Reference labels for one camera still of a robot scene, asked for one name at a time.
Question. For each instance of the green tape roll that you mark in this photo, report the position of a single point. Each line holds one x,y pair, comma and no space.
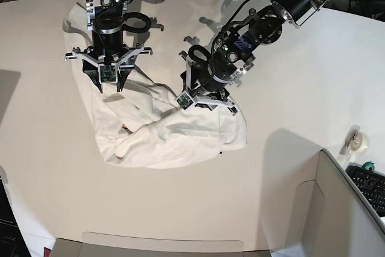
369,166

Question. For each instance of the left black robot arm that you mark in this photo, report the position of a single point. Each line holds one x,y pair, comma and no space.
231,54

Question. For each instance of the black computer keyboard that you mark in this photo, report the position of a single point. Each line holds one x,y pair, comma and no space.
371,186

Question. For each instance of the beige partition box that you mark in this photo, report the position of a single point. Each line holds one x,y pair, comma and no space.
330,217

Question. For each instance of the black monitor corner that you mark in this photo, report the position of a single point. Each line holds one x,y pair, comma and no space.
12,242

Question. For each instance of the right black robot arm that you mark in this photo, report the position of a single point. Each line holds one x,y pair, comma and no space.
107,16

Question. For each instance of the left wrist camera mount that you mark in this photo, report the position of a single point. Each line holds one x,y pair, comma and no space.
194,95

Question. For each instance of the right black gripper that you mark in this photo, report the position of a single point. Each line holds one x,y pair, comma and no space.
110,43

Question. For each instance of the clear tape dispenser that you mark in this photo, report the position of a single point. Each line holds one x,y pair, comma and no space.
355,143

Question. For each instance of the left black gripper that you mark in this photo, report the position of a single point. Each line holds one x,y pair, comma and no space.
208,82

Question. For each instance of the white printed t-shirt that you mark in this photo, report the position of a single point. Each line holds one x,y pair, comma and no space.
142,126

